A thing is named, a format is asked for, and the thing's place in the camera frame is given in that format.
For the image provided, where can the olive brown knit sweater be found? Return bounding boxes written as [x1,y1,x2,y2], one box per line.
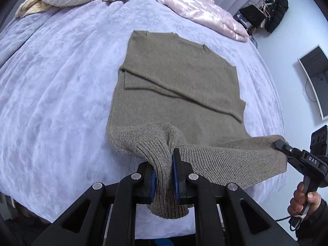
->
[106,31,287,219]

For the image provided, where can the person's right hand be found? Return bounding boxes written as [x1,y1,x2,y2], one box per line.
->
[287,182,321,219]

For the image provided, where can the curved computer monitor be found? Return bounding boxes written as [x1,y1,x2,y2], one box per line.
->
[298,45,327,121]

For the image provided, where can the black bag on rack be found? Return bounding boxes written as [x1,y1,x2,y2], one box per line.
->
[239,5,266,28]

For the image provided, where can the lavender plush bed blanket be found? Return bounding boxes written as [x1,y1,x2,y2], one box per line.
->
[1,0,284,222]

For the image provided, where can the pink satin puffer jacket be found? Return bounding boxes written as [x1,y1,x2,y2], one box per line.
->
[156,0,249,42]

